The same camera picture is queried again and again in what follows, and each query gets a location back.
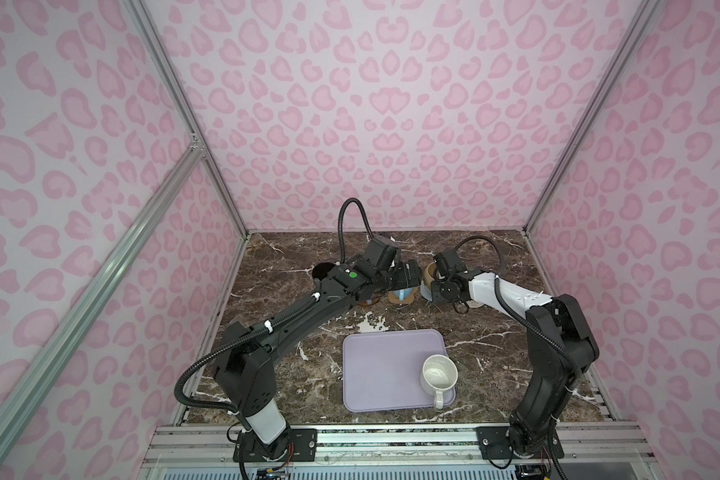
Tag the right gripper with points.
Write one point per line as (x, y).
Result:
(436, 295)

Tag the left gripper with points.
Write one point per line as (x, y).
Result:
(404, 280)

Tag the white mug blue handle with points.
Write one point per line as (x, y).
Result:
(403, 294)

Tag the yellow beige mug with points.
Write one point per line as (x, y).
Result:
(428, 276)

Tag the black mug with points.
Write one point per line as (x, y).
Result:
(322, 271)

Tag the cork paw-shaped coaster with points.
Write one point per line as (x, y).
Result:
(395, 300)

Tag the brown wooden round coaster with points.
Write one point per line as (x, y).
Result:
(369, 302)

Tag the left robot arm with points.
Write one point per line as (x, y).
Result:
(246, 372)

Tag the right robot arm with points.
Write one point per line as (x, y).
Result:
(561, 346)

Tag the lavender serving tray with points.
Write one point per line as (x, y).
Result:
(381, 370)

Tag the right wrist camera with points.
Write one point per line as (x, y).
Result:
(449, 263)

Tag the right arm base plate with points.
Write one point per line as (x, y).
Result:
(498, 443)

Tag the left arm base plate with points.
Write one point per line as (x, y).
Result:
(293, 444)

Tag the aluminium front rail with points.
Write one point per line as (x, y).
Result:
(594, 450)

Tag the aluminium frame diagonal beam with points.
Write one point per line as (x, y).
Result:
(18, 409)

